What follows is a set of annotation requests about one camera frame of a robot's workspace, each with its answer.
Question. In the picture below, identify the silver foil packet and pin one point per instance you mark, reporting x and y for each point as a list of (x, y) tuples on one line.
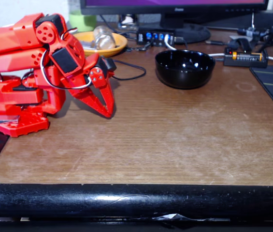
[(88, 44)]

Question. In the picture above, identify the clear glass jar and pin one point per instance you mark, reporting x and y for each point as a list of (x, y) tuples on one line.
[(104, 38)]

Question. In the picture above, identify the yellow dish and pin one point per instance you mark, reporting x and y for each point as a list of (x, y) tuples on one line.
[(120, 44)]

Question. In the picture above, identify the bottle with green sleeve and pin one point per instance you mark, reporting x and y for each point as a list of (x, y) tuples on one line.
[(83, 23)]

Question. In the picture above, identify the black USB hub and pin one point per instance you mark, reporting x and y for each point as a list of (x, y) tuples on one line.
[(142, 36)]

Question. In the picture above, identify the black bowl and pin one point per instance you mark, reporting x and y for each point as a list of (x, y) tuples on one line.
[(175, 75)]

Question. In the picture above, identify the metal clamp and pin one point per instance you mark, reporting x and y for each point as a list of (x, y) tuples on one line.
[(1, 119)]

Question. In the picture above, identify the black battery charger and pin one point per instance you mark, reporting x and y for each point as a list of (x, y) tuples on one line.
[(245, 63)]

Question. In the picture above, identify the yellow black battery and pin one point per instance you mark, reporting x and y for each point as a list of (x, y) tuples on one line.
[(246, 56)]

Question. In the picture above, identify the black Iiyama monitor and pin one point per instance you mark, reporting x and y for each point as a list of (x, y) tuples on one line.
[(223, 6)]

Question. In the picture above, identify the black flashlight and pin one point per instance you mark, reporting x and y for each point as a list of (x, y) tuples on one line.
[(251, 32)]

